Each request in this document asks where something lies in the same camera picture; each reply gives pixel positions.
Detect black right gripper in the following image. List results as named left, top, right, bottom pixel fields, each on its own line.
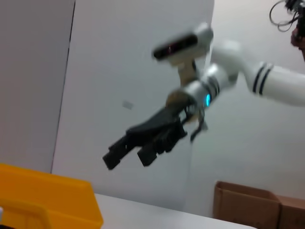
left=102, top=104, right=199, bottom=170

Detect yellow plastic bin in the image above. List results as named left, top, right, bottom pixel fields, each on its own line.
left=0, top=163, right=104, bottom=229

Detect brown cardboard box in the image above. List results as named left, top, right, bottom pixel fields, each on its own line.
left=213, top=181, right=305, bottom=229

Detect dark brown blurred object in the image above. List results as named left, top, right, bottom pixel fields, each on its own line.
left=290, top=14, right=305, bottom=62

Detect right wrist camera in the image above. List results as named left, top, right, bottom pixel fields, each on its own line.
left=152, top=23, right=214, bottom=87

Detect black hanging cables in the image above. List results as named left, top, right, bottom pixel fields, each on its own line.
left=269, top=0, right=301, bottom=32

